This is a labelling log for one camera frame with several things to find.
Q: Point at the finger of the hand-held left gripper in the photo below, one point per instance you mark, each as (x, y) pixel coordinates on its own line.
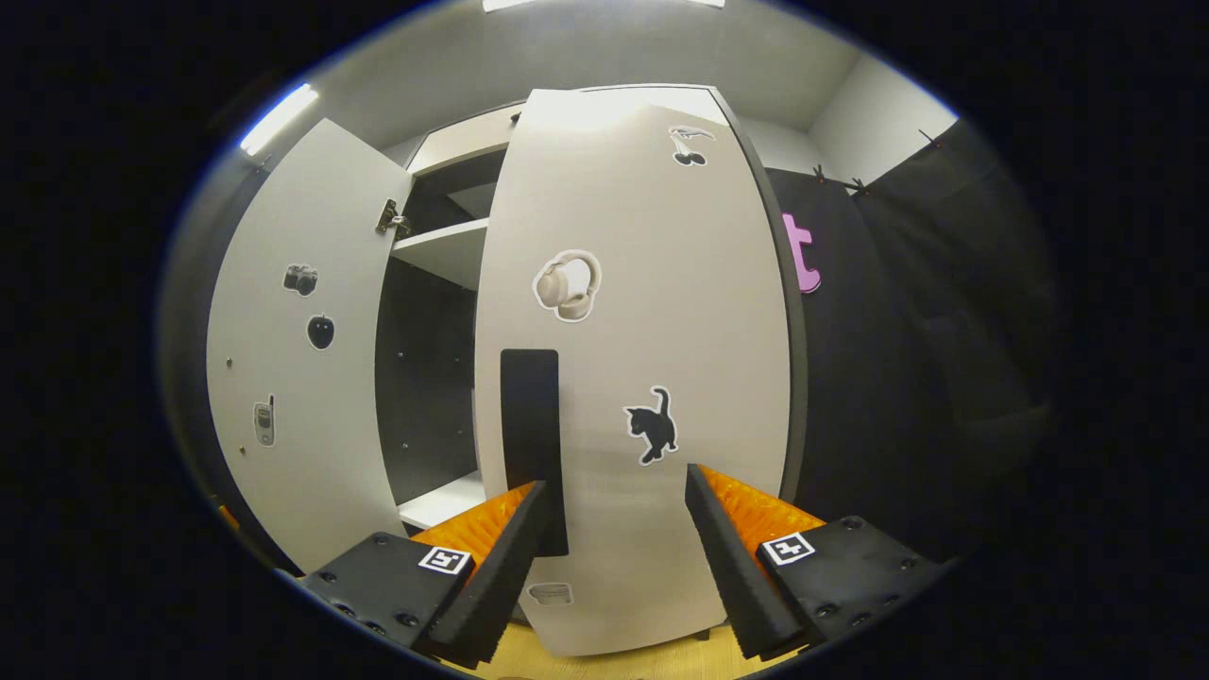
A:
(228, 518)

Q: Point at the white open-front cabinet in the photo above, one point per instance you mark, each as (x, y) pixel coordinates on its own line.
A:
(434, 378)

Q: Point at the long ceiling light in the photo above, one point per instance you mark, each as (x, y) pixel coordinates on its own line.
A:
(604, 4)

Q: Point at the short ceiling light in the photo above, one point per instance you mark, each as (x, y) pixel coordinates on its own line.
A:
(279, 118)

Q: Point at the black backdrop cloth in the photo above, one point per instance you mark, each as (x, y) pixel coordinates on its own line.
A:
(907, 378)

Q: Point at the metal door hinge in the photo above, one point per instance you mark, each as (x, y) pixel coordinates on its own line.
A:
(392, 219)

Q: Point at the white door with headphones sticker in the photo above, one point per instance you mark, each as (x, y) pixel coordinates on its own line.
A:
(661, 331)

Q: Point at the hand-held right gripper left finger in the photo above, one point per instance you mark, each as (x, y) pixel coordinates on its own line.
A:
(501, 576)

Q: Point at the white door with camera sticker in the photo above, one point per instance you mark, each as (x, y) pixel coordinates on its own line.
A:
(302, 425)

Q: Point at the white cabinet shelf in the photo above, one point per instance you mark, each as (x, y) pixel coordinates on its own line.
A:
(449, 250)
(444, 505)

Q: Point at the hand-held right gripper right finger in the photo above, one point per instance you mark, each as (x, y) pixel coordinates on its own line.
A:
(732, 567)

